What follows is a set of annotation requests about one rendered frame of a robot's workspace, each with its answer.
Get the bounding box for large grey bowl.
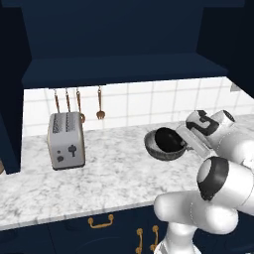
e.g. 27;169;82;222
143;128;189;163

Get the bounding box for brass horizontal drawer handle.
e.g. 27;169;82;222
87;213;115;230

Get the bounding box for brass vertical door handle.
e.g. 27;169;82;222
134;227;145;254
149;224;160;253

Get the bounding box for hanging copper spoon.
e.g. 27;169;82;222
75;86;86;124

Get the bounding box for dark blue right cabinet door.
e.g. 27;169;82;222
195;0;254;99

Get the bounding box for dark blue open wall cabinet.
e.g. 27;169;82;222
20;0;230;89

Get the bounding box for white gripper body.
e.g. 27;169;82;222
176;122;218;160

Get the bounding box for silver toaster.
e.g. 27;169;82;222
47;111;86;172

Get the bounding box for dark blue base cabinets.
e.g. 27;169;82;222
0;204;254;254

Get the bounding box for small black bowl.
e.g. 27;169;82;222
155;127;187;154

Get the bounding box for hanging copper utensil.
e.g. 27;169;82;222
64;87;72;114
53;87;62;114

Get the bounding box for dark blue cabinet door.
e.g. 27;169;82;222
0;0;33;176
195;0;254;99

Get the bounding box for grey wall outlet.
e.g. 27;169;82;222
229;81;241;93

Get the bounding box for dark blue left cabinet door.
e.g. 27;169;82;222
0;0;33;176

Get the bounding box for hanging copper fork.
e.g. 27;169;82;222
95;85;106;121

